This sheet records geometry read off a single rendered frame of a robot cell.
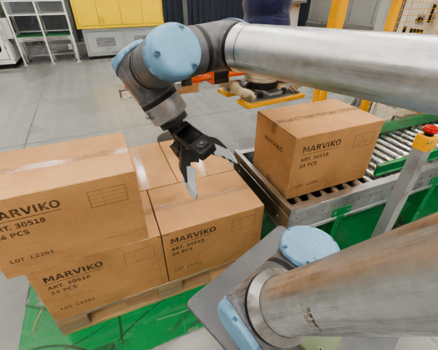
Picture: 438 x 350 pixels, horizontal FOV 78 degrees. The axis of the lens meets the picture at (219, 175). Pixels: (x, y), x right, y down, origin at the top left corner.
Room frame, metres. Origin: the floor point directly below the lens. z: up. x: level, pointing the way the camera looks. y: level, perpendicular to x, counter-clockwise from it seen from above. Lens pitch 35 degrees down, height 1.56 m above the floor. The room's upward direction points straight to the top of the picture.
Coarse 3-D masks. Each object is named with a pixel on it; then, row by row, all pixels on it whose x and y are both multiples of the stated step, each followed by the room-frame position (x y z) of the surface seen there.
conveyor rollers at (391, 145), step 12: (396, 132) 2.13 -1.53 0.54; (408, 132) 2.13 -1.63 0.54; (420, 132) 2.13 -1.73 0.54; (384, 144) 1.92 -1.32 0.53; (396, 144) 1.92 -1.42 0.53; (408, 144) 1.92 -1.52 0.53; (372, 156) 1.71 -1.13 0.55; (384, 156) 1.72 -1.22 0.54; (396, 156) 1.72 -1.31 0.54; (372, 168) 1.58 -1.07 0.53; (360, 180) 1.45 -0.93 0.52; (324, 192) 1.28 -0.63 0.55
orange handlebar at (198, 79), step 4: (232, 72) 1.27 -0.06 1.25; (236, 72) 1.28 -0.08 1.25; (196, 76) 1.18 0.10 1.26; (200, 76) 1.19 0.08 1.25; (204, 76) 1.20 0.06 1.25; (208, 76) 1.21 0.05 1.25; (192, 80) 1.17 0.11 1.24; (196, 80) 1.18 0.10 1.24; (200, 80) 1.19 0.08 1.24; (204, 80) 1.20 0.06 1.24; (208, 80) 1.21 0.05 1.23; (124, 88) 1.06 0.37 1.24
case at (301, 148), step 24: (264, 120) 1.50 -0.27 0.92; (288, 120) 1.43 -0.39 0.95; (312, 120) 1.43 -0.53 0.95; (336, 120) 1.43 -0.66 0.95; (360, 120) 1.43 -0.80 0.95; (264, 144) 1.47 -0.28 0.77; (288, 144) 1.27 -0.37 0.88; (312, 144) 1.25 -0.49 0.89; (336, 144) 1.32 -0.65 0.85; (360, 144) 1.39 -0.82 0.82; (264, 168) 1.45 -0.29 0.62; (288, 168) 1.24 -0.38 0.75; (312, 168) 1.27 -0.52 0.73; (336, 168) 1.34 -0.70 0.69; (360, 168) 1.42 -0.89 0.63; (288, 192) 1.22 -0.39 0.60
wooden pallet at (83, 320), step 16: (208, 272) 1.10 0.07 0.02; (160, 288) 0.93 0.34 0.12; (176, 288) 0.96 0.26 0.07; (192, 288) 1.00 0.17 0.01; (112, 304) 0.82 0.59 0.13; (128, 304) 0.88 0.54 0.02; (144, 304) 0.88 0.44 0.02; (64, 320) 0.73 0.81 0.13; (80, 320) 0.76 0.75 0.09; (96, 320) 0.79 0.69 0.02
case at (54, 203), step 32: (0, 160) 1.01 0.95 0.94; (32, 160) 1.01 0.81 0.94; (64, 160) 1.01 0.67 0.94; (96, 160) 1.01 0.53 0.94; (128, 160) 1.01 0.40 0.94; (0, 192) 0.78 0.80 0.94; (32, 192) 0.78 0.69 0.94; (64, 192) 0.82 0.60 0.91; (96, 192) 0.86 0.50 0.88; (128, 192) 0.91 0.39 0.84; (0, 224) 0.73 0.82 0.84; (32, 224) 0.76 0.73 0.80; (64, 224) 0.80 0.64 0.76; (96, 224) 0.85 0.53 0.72; (128, 224) 0.90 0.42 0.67; (0, 256) 0.70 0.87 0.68; (32, 256) 0.74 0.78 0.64; (64, 256) 0.78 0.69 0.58
